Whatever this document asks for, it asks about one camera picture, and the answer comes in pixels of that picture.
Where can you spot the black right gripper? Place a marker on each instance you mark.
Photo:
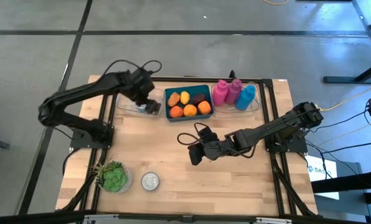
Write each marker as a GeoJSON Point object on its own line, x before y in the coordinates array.
{"type": "Point", "coordinates": [214, 149]}

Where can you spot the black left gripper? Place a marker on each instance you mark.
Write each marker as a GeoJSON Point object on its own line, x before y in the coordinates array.
{"type": "Point", "coordinates": [141, 85]}

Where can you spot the brown toy potato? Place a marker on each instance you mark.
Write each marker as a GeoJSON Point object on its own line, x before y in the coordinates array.
{"type": "Point", "coordinates": [173, 99]}

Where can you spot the reddish-orange toy persimmon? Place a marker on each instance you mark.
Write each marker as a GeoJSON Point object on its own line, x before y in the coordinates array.
{"type": "Point", "coordinates": [176, 111]}

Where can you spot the yellow toy mango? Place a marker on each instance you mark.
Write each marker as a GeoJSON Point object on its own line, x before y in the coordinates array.
{"type": "Point", "coordinates": [185, 97]}

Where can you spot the round smooth toy orange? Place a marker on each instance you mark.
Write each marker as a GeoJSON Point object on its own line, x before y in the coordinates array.
{"type": "Point", "coordinates": [189, 110]}

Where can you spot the orange toy tangerine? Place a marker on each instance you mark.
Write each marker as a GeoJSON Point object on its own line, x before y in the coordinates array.
{"type": "Point", "coordinates": [204, 107]}

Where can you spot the dark maroon toy food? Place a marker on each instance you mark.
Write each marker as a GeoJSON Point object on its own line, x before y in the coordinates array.
{"type": "Point", "coordinates": [199, 98]}

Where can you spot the bright pink squeeze bottle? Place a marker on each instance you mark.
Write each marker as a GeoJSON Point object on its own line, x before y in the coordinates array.
{"type": "Point", "coordinates": [220, 93]}

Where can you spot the blue squeeze bottle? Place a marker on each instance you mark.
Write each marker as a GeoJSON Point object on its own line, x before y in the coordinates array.
{"type": "Point", "coordinates": [244, 98]}

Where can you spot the dark magenta squeeze bottle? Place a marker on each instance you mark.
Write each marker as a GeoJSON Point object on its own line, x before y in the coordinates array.
{"type": "Point", "coordinates": [234, 90]}

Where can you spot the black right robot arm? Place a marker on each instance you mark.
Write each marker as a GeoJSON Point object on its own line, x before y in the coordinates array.
{"type": "Point", "coordinates": [266, 132]}

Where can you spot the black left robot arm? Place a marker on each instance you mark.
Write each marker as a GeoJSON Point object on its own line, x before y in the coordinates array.
{"type": "Point", "coordinates": [79, 93]}

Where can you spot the clear plastic container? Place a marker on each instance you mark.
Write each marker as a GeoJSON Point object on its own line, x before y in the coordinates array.
{"type": "Point", "coordinates": [222, 109]}
{"type": "Point", "coordinates": [126, 105]}

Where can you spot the teal plastic bin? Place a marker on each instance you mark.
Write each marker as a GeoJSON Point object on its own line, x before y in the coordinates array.
{"type": "Point", "coordinates": [191, 90]}

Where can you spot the silver-lid can blue fish label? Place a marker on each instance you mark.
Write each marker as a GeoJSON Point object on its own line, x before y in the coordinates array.
{"type": "Point", "coordinates": [150, 181]}

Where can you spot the green succulent in pot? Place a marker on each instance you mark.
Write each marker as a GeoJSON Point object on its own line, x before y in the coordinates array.
{"type": "Point", "coordinates": [114, 179]}

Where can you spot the white printed sign box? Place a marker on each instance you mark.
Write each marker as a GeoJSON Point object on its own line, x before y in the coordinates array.
{"type": "Point", "coordinates": [312, 161]}

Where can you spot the black metal beams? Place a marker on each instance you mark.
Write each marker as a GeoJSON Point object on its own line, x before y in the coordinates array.
{"type": "Point", "coordinates": [343, 183]}

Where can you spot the black desk stand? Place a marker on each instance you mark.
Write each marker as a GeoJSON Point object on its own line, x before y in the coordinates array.
{"type": "Point", "coordinates": [353, 79]}

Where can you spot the black aluminium table frame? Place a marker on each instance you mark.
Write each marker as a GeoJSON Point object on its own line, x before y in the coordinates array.
{"type": "Point", "coordinates": [188, 79]}

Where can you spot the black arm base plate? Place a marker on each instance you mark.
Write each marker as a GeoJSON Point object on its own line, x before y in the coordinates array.
{"type": "Point", "coordinates": [79, 141]}
{"type": "Point", "coordinates": [298, 148]}

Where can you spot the silver frame bracket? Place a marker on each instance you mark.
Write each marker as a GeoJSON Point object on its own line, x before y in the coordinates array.
{"type": "Point", "coordinates": [101, 217]}
{"type": "Point", "coordinates": [273, 220]}

